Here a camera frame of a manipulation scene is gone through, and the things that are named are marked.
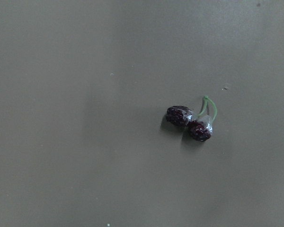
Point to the dark red cherries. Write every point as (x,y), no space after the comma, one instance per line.
(199,125)

